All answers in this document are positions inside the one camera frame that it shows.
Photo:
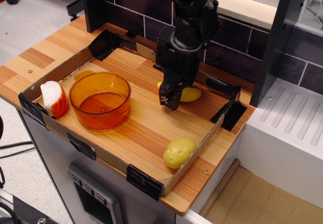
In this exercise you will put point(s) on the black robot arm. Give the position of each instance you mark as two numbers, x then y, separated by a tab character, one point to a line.
196	22

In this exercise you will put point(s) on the orange transparent plastic pot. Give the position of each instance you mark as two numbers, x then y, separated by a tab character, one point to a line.
100	99

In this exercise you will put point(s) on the yellow toy banana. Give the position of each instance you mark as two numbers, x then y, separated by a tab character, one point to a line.
188	94

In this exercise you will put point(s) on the dark grey vertical post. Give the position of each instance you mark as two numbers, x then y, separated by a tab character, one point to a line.
287	14

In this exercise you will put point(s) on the white toy sink drainboard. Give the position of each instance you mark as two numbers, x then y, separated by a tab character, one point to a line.
290	116

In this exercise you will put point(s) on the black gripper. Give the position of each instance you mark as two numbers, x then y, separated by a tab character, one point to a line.
177	55

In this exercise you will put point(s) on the white orange toy sushi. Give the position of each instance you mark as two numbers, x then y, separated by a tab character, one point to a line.
54	98

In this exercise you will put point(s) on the grey oven control panel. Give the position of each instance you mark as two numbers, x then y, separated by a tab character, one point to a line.
100	204

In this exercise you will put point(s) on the cardboard fence with black tape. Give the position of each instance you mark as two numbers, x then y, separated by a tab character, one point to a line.
136	146

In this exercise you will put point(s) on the yellow-green toy potato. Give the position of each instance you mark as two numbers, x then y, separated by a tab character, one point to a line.
178	151

